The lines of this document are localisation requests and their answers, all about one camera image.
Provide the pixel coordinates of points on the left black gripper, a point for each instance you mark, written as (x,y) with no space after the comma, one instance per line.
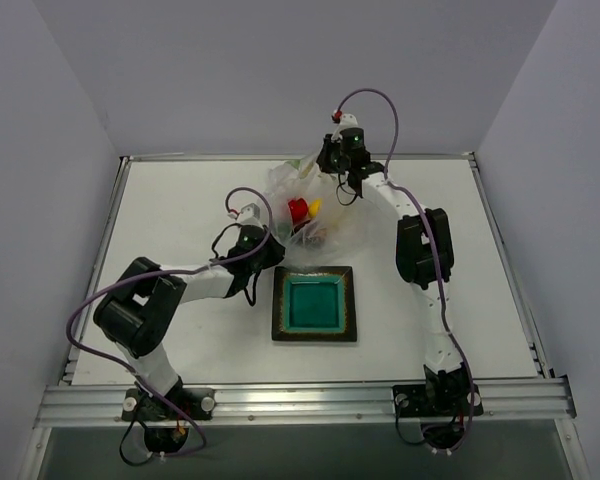
(273,247)

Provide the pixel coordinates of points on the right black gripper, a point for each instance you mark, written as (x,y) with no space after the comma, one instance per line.
(325,160)

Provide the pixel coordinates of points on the translucent plastic bag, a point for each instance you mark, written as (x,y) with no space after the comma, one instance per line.
(316,218)

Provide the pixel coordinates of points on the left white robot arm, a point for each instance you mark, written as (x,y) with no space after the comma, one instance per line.
(137,315)

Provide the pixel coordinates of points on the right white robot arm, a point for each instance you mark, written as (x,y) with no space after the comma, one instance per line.
(424,255)

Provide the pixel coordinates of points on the green fake fruit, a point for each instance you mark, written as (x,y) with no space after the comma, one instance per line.
(284,230)

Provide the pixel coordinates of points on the dark purple fake fruit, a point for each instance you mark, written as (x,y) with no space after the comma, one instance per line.
(313,236)

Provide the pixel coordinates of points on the red fake apple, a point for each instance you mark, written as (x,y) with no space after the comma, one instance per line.
(298,209)

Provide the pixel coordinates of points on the yellow fake lemon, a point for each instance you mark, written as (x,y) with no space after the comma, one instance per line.
(314,208)

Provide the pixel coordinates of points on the teal square ceramic plate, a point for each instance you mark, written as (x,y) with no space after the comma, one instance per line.
(314,305)

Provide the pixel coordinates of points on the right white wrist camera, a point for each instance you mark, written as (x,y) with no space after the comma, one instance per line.
(342,121)

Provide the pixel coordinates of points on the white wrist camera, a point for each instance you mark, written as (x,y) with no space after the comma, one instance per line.
(342,121)
(248,215)

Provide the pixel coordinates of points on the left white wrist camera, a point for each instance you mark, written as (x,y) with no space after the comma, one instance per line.
(248,215)

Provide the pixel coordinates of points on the aluminium mounting rail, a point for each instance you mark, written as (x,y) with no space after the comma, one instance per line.
(306,403)

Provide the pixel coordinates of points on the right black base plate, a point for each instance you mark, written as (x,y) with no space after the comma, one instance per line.
(425,401)

